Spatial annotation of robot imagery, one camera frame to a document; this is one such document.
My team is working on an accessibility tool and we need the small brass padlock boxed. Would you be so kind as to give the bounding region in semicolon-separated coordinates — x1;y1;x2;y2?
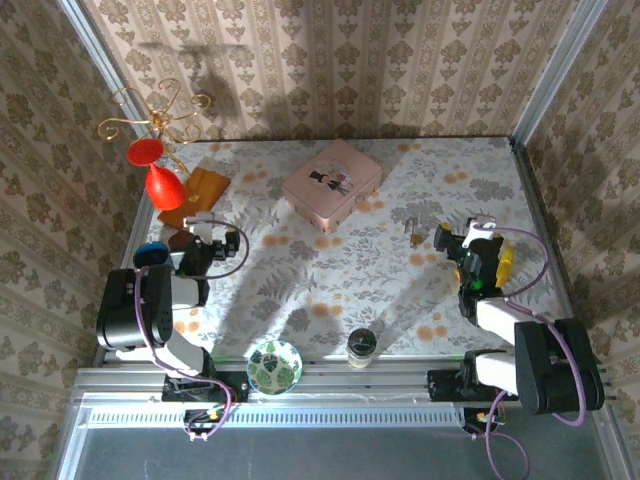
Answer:
404;217;424;250

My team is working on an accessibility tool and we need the pink box with couple print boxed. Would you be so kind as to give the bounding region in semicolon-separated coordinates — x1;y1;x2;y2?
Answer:
281;138;385;235

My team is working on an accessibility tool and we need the yellow curved object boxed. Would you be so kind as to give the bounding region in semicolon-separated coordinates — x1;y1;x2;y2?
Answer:
453;244;516;289

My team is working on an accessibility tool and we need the blue mug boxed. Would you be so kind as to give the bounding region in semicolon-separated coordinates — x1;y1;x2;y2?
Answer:
132;241;174;270

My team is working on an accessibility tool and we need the brown wooden board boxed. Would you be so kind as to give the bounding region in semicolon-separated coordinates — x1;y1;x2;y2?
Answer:
157;167;233;236

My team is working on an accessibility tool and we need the red plastic goblet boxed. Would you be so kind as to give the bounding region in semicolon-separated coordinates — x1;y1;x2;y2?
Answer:
126;138;187;213

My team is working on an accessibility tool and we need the floral table cover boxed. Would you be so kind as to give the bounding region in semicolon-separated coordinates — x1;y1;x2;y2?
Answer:
114;137;577;362

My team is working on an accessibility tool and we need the leaf pattern bowl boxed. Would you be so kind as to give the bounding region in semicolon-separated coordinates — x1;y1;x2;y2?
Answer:
246;340;304;397

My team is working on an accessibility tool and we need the glass jar with black lid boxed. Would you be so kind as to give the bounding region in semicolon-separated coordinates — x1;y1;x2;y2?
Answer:
347;328;378;369

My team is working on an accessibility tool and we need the black connector box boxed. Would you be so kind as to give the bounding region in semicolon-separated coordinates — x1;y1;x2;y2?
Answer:
183;408;227;436
462;406;507;436

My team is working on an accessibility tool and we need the grey metal panel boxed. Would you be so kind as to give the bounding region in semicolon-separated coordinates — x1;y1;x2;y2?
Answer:
58;404;632;480

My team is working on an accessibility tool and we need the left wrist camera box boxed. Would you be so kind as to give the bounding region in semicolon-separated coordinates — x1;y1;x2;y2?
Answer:
167;212;215;275

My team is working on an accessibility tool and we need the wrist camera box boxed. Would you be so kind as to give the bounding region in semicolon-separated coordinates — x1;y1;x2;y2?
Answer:
167;212;215;275
462;214;500;250

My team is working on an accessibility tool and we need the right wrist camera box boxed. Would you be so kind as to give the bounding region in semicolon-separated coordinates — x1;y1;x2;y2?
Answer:
462;214;500;250

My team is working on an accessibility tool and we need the aluminium side rail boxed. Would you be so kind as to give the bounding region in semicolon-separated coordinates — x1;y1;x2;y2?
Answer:
94;192;157;366
507;137;601;365

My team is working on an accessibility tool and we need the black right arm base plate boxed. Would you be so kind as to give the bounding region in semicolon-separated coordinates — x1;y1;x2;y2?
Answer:
427;368;520;403

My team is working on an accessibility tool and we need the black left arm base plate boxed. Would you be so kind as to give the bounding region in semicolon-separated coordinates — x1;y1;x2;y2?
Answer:
162;351;251;404

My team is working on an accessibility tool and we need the gold wire stand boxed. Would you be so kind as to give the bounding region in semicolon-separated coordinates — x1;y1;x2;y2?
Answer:
97;77;212;177

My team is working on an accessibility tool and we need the aluminium frame rail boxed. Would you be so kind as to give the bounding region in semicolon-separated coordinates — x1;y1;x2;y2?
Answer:
69;359;614;407

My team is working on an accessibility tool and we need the white slotted cable duct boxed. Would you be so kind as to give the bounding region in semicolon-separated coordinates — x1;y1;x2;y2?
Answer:
87;403;464;429

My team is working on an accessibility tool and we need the aluminium corner post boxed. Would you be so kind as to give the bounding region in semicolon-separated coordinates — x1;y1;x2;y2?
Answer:
509;0;602;150
57;0;154;146

